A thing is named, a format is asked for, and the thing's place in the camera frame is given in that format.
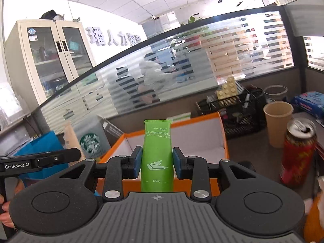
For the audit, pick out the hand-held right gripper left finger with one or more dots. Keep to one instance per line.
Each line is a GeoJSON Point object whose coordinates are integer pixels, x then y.
{"type": "Point", "coordinates": [138, 162]}

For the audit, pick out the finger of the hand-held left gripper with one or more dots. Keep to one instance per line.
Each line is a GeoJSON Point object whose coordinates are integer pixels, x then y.
{"type": "Point", "coordinates": [59, 158]}

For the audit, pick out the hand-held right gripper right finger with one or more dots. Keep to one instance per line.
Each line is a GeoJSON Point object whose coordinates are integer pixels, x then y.
{"type": "Point", "coordinates": [178, 163]}

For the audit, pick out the green cream tube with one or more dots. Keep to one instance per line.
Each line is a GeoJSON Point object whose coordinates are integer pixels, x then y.
{"type": "Point", "coordinates": [157, 154]}

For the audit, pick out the orange cardboard box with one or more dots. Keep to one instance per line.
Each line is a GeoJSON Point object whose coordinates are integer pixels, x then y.
{"type": "Point", "coordinates": [200, 139]}

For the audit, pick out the person's left hand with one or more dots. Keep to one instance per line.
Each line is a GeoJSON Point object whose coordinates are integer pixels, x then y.
{"type": "Point", "coordinates": [5, 215]}

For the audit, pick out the blue paper bag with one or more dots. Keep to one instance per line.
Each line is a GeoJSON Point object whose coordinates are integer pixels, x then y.
{"type": "Point", "coordinates": [48, 143]}

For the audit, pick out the brown paper bag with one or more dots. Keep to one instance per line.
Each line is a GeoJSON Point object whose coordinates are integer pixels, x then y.
{"type": "Point", "coordinates": [69, 136]}

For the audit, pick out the clear plastic cup green logo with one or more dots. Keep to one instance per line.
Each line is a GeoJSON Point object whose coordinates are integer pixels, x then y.
{"type": "Point", "coordinates": [89, 143]}

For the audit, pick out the green and white box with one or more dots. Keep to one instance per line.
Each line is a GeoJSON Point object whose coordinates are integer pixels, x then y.
{"type": "Point", "coordinates": [178, 117]}

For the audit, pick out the black mesh desk organizer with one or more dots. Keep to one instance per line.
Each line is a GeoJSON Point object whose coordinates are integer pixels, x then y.
{"type": "Point", "coordinates": [243, 121]}

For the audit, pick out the yellow building block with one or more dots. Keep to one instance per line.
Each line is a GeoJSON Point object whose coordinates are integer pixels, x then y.
{"type": "Point", "coordinates": [227, 91]}

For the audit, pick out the beige glass-door cabinet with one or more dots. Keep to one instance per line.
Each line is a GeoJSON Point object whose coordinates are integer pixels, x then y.
{"type": "Point", "coordinates": [22, 63]}

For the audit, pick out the brown paper cup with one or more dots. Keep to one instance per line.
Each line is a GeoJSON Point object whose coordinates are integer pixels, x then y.
{"type": "Point", "coordinates": [278, 126]}

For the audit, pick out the stack of wooden crates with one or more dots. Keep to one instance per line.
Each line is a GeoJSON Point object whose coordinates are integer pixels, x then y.
{"type": "Point", "coordinates": [225, 55]}

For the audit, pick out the clear glass jar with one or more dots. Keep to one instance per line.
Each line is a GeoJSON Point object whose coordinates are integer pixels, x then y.
{"type": "Point", "coordinates": [275, 95]}

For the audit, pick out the red drink can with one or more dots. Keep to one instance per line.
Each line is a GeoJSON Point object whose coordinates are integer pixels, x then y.
{"type": "Point", "coordinates": [298, 157]}

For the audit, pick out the green potted plant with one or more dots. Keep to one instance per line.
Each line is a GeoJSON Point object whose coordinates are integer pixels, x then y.
{"type": "Point", "coordinates": [192, 34]}

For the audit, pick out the blue printed package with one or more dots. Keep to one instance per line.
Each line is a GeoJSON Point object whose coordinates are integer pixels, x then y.
{"type": "Point", "coordinates": [310, 101]}

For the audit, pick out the orange round object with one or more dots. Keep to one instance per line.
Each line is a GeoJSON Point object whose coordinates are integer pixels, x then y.
{"type": "Point", "coordinates": [315, 217]}

